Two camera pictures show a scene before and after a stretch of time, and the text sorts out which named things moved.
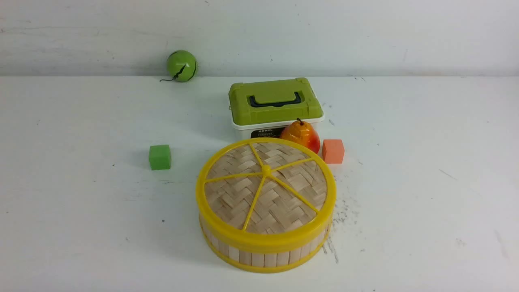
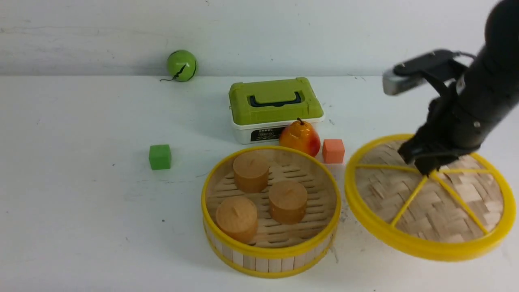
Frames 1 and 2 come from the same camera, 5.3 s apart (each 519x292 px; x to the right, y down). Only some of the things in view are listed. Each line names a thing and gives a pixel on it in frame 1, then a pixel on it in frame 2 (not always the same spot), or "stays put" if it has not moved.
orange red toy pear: x=303 y=132 stays put
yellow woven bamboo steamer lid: x=267 y=195 to x=463 y=209
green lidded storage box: x=263 y=110 stays put
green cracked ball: x=181 y=66 stays put
